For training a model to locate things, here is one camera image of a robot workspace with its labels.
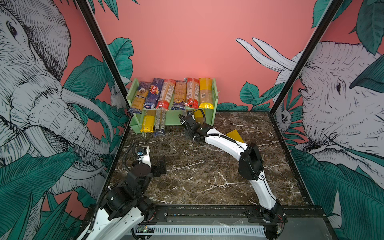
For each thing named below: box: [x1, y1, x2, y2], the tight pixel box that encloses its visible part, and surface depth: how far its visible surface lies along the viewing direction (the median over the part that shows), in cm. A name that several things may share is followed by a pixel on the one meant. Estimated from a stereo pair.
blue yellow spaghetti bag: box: [128, 82, 152, 114], surface depth 87 cm
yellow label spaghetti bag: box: [140, 115, 155, 133], surface depth 95 cm
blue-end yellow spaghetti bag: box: [171, 80, 187, 111], surface depth 88 cm
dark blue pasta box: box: [143, 78, 164, 109], surface depth 89 cm
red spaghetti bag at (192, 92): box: [184, 77, 200, 109], surface depth 89 cm
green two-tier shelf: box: [126, 78, 220, 134], surface depth 90 cm
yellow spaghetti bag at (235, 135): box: [226, 129, 245, 143], surface depth 107 cm
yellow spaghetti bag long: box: [198, 77, 214, 110], surface depth 90 cm
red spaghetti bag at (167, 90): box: [156, 78, 176, 111], surface depth 88 cm
